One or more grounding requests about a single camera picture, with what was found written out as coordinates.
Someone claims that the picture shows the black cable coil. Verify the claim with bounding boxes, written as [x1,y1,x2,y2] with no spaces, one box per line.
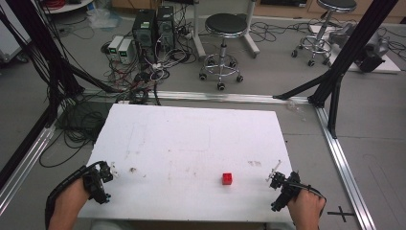
[38,102,113,169]

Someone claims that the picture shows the clear plastic bag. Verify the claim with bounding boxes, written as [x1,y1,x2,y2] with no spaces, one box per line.
[86,8,124,32]

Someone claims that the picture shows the black round stool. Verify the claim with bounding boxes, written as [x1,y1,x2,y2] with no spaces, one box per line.
[198,12,249,92]
[290,0,358,68]

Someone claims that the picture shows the white stand frame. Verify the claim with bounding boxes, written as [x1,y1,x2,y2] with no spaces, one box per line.
[191,0,261,60]

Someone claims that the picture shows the person's right hand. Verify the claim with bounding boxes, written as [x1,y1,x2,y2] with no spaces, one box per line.
[286,189,327,230]

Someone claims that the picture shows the round white table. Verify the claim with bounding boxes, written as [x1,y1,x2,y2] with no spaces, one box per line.
[41,0,95,15]

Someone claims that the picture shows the grey machine on white board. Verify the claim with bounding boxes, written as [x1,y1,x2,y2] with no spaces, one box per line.
[307,22,402,75]

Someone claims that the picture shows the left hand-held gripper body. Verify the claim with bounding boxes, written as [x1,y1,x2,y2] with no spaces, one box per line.
[82,160,114,205]

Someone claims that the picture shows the person's left hand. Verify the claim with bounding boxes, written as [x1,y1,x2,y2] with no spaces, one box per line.
[55,178,93,221]

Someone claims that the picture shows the black computer tower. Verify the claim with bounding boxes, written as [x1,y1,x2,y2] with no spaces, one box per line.
[156,5,176,52]
[131,9,158,63]

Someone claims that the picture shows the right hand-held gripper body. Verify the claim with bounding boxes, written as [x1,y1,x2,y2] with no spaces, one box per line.
[269,171,303,213]

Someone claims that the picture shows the black frame post with cables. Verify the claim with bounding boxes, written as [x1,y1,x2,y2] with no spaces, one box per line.
[0,0,123,128]

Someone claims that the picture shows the white power supply unit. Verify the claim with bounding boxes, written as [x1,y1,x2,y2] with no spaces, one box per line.
[106,34,124,61]
[117,38,134,65]

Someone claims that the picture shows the aluminium floor rail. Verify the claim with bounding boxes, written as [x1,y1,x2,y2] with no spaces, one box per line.
[80,89,310,105]
[0,124,56,217]
[314,104,377,230]

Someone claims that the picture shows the tangle of floor cables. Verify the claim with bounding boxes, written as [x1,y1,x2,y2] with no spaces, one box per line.
[100,37,199,106]

